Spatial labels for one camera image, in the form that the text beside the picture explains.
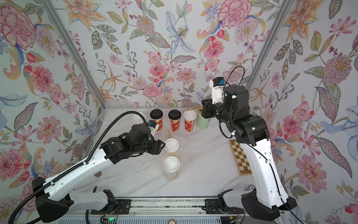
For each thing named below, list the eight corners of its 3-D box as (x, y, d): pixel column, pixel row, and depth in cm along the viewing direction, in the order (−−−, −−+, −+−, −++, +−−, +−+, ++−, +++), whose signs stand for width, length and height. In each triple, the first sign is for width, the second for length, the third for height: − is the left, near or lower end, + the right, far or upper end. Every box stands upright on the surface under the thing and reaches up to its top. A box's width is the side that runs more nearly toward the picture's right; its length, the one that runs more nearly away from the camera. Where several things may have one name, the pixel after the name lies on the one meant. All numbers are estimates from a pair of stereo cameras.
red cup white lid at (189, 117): (184, 133, 107) (184, 117, 93) (183, 126, 111) (184, 110, 97) (194, 133, 107) (197, 117, 93) (194, 126, 111) (196, 110, 97)
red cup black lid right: (171, 135, 108) (170, 118, 92) (169, 128, 112) (168, 110, 97) (181, 133, 109) (182, 116, 94) (179, 125, 114) (179, 108, 98)
